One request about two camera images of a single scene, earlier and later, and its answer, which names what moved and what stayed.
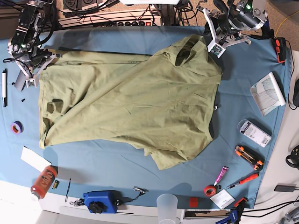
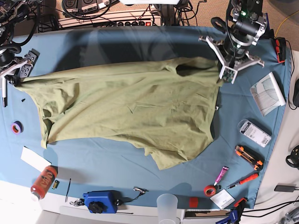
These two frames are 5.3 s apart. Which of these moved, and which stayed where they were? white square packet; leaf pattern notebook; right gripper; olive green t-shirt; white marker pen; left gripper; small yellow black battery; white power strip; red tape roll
Moved: olive green t-shirt; left gripper; right gripper
Stayed: leaf pattern notebook; red tape roll; white square packet; white marker pen; small yellow black battery; white power strip
